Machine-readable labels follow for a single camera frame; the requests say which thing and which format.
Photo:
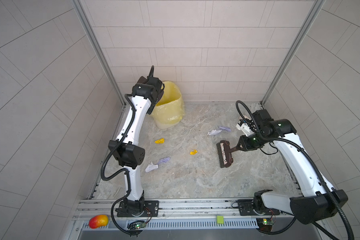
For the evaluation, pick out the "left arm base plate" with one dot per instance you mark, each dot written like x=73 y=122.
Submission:
x=151 y=208

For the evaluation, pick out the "brown hand brush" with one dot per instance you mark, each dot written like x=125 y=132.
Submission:
x=225 y=153

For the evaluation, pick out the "circuit board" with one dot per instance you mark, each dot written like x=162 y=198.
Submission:
x=265 y=225
x=137 y=225

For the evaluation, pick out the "white paper scrap far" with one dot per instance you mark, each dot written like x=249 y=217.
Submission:
x=214 y=132

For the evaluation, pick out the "right circuit board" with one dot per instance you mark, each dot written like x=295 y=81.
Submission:
x=265 y=225

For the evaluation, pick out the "red yellow mango toy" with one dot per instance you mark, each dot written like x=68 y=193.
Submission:
x=98 y=221

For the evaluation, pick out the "left circuit board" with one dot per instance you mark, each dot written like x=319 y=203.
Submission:
x=137 y=225

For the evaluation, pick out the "yellow paper scrap left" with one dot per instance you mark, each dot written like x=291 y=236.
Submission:
x=160 y=141

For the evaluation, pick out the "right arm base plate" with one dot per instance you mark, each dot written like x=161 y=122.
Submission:
x=250 y=207

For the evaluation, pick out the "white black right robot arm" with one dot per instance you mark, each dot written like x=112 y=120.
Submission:
x=320 y=199

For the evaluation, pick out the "purple paper scrap far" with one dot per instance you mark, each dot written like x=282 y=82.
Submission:
x=227 y=129

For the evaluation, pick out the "white purple paper scrap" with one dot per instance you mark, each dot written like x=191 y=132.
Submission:
x=153 y=166

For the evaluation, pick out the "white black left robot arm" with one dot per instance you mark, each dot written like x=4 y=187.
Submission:
x=125 y=147

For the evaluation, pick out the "yellow-lined trash bin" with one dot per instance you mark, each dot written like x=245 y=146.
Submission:
x=170 y=110

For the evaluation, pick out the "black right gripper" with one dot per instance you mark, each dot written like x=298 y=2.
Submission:
x=244 y=145

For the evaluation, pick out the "aluminium front rail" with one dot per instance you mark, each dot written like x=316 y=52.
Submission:
x=173 y=214

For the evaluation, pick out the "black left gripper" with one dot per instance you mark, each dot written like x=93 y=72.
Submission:
x=150 y=110

